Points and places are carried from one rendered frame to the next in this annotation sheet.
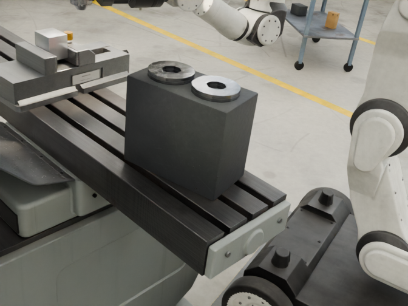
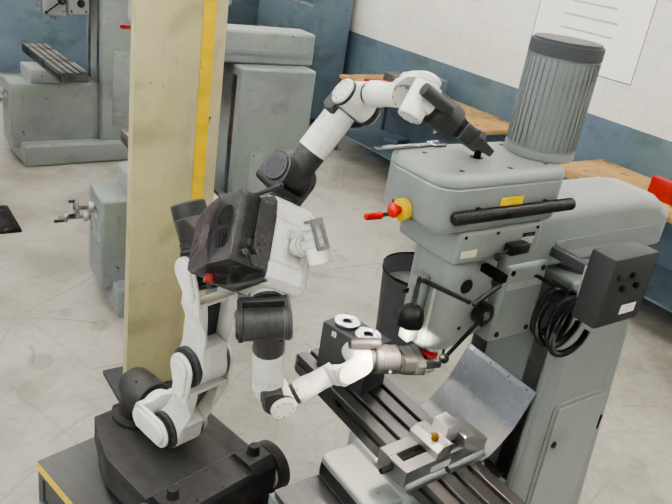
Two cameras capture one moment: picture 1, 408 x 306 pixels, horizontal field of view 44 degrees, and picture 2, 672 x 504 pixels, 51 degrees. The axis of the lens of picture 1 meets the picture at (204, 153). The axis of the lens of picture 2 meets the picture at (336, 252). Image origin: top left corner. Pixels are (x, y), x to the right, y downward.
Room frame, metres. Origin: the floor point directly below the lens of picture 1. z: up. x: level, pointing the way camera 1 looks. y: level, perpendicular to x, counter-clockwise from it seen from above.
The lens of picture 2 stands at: (2.99, 0.37, 2.40)
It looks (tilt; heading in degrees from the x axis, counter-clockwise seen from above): 24 degrees down; 192
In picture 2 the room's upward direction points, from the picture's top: 9 degrees clockwise
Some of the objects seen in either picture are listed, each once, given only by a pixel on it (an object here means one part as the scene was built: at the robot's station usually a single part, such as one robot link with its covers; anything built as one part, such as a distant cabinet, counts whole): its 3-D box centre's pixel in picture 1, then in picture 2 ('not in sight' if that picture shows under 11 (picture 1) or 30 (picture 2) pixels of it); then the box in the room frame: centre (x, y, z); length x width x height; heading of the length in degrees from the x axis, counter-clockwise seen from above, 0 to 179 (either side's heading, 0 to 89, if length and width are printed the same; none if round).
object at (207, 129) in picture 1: (188, 124); (353, 351); (0.88, 0.04, 1.06); 0.22 x 0.12 x 0.20; 61
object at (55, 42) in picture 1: (51, 44); (445, 427); (1.17, 0.40, 1.07); 0.06 x 0.05 x 0.06; 52
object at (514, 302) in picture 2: not in sight; (491, 283); (0.94, 0.43, 1.47); 0.24 x 0.19 x 0.26; 50
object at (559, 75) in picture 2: not in sight; (553, 98); (0.90, 0.47, 2.05); 0.20 x 0.20 x 0.32
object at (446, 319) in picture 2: not in sight; (445, 293); (1.09, 0.31, 1.47); 0.21 x 0.19 x 0.32; 50
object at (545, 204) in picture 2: not in sight; (515, 210); (1.16, 0.44, 1.79); 0.45 x 0.04 x 0.04; 140
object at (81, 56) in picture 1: (70, 50); (430, 439); (1.22, 0.37, 1.05); 0.12 x 0.06 x 0.04; 52
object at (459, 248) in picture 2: not in sight; (470, 226); (1.06, 0.33, 1.68); 0.34 x 0.24 x 0.10; 140
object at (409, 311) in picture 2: not in sight; (411, 314); (1.26, 0.24, 1.47); 0.07 x 0.07 x 0.06
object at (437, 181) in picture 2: not in sight; (473, 184); (1.08, 0.32, 1.81); 0.47 x 0.26 x 0.16; 140
